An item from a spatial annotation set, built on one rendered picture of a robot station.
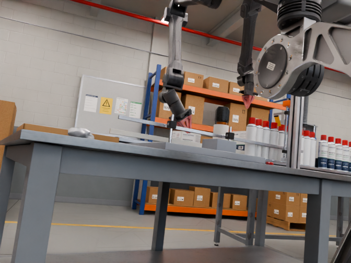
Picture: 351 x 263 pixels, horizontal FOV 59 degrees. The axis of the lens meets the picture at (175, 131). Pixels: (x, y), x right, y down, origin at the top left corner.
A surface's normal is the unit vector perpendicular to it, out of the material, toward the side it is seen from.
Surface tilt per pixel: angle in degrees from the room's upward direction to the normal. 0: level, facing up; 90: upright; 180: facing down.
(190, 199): 90
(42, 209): 90
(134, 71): 90
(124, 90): 90
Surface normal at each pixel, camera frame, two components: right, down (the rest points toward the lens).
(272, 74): -0.93, -0.14
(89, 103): 0.34, -0.07
